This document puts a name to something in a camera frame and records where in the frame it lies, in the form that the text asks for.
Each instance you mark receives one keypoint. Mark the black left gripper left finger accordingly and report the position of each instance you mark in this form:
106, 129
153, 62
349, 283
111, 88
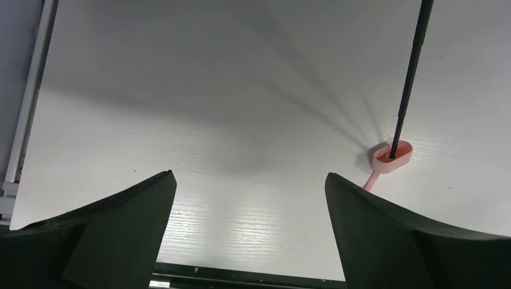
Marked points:
110, 243

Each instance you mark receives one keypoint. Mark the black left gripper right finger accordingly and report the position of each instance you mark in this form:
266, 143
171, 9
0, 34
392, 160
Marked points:
384, 245

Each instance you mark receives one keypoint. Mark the pink folding umbrella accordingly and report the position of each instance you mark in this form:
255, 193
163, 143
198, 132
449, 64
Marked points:
390, 157

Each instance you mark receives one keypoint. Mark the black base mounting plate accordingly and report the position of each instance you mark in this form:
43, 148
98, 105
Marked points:
182, 276

